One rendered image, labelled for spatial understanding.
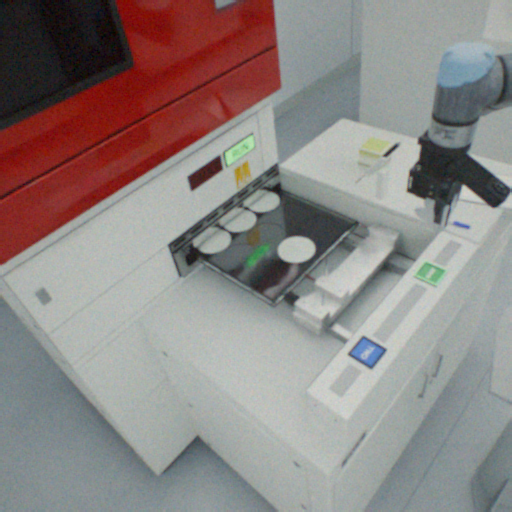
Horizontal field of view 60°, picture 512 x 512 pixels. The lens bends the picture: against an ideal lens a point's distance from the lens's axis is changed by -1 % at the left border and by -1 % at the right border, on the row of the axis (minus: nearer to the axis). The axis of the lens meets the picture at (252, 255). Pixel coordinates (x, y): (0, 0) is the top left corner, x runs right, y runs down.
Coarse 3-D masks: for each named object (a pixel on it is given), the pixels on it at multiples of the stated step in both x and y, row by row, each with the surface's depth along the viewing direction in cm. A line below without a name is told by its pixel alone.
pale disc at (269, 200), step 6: (270, 192) 140; (264, 198) 138; (270, 198) 137; (276, 198) 137; (252, 204) 136; (258, 204) 136; (264, 204) 136; (270, 204) 135; (276, 204) 135; (258, 210) 134; (264, 210) 134
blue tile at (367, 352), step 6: (366, 342) 89; (360, 348) 88; (366, 348) 88; (372, 348) 88; (378, 348) 88; (354, 354) 87; (360, 354) 87; (366, 354) 87; (372, 354) 87; (378, 354) 87; (366, 360) 86; (372, 360) 86
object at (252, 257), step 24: (264, 216) 132; (288, 216) 130; (312, 216) 129; (336, 216) 127; (240, 240) 125; (264, 240) 124; (312, 240) 121; (216, 264) 120; (240, 264) 119; (264, 264) 118; (288, 264) 116; (264, 288) 111
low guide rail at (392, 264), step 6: (348, 240) 127; (354, 240) 126; (342, 246) 129; (348, 246) 127; (354, 246) 125; (390, 258) 120; (390, 264) 119; (396, 264) 118; (402, 264) 118; (390, 270) 120; (396, 270) 119; (402, 270) 117
